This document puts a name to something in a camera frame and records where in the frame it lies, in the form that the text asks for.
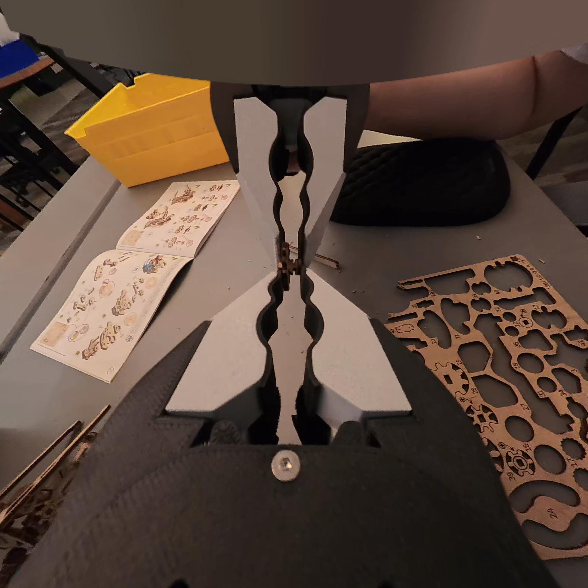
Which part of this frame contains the person's right forearm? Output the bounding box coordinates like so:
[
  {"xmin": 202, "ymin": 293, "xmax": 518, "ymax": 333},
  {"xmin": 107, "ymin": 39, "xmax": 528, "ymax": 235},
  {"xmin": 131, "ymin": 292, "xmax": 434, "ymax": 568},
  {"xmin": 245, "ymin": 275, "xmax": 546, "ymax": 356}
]
[{"xmin": 365, "ymin": 50, "xmax": 588, "ymax": 141}]

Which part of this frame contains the open instruction booklet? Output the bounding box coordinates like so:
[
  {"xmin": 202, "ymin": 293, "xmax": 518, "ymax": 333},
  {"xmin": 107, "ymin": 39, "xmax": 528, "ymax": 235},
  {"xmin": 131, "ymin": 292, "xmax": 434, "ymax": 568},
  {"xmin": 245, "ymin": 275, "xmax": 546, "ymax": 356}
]
[{"xmin": 30, "ymin": 180, "xmax": 241, "ymax": 383}]

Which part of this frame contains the partly built wooden model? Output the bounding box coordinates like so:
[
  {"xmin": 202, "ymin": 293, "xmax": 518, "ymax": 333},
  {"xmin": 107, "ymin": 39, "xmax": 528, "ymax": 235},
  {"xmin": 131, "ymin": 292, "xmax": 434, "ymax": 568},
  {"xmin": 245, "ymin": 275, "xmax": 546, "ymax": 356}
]
[{"xmin": 0, "ymin": 404, "xmax": 111, "ymax": 588}]

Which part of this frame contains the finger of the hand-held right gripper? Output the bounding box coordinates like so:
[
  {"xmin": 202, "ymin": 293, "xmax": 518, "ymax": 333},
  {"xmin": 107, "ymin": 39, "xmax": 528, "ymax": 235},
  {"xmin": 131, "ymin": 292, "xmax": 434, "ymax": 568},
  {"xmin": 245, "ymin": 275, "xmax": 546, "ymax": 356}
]
[
  {"xmin": 298, "ymin": 93, "xmax": 348, "ymax": 268},
  {"xmin": 233, "ymin": 96, "xmax": 285, "ymax": 262}
]

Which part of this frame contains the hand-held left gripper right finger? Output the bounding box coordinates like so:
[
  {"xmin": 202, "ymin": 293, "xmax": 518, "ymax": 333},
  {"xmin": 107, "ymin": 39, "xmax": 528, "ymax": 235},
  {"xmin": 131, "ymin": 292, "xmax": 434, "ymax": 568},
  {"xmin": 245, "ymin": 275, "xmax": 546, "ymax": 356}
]
[{"xmin": 299, "ymin": 270, "xmax": 413, "ymax": 445}]

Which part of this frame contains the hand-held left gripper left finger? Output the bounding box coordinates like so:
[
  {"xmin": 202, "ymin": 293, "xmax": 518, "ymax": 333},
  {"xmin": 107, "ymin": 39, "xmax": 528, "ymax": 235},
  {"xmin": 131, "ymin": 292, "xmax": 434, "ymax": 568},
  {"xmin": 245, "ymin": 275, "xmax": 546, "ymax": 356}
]
[{"xmin": 165, "ymin": 271, "xmax": 282, "ymax": 445}]

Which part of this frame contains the yellow plastic bin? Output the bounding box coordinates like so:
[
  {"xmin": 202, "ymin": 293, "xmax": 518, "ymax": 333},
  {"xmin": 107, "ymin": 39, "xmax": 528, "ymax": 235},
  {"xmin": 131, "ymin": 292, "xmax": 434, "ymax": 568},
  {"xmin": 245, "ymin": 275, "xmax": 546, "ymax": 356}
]
[{"xmin": 64, "ymin": 73, "xmax": 230, "ymax": 188}]

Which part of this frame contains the laser-cut plywood parts sheet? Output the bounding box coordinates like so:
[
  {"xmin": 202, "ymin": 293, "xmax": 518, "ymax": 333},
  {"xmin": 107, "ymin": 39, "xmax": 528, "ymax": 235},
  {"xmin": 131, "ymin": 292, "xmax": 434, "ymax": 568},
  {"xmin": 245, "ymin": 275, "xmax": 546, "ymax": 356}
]
[{"xmin": 385, "ymin": 254, "xmax": 588, "ymax": 561}]

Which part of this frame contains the black quilted cushion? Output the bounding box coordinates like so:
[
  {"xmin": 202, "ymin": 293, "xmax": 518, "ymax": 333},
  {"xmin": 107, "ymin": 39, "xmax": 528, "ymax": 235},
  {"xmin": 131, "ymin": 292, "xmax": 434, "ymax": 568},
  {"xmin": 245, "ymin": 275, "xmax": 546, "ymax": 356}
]
[{"xmin": 330, "ymin": 138, "xmax": 511, "ymax": 227}]

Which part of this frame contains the blue plastic bin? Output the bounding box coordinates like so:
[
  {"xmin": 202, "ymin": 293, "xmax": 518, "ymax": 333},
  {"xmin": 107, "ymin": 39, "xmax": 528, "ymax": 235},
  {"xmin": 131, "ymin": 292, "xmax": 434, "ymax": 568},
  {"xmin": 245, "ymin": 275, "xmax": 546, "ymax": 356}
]
[{"xmin": 0, "ymin": 42, "xmax": 41, "ymax": 78}]

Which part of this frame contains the wooden gear with axle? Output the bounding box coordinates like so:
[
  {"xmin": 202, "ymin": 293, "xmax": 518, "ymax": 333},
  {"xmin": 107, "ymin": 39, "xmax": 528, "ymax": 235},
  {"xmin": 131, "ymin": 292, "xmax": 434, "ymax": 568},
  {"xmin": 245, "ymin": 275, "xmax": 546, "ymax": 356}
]
[{"xmin": 277, "ymin": 242, "xmax": 297, "ymax": 291}]

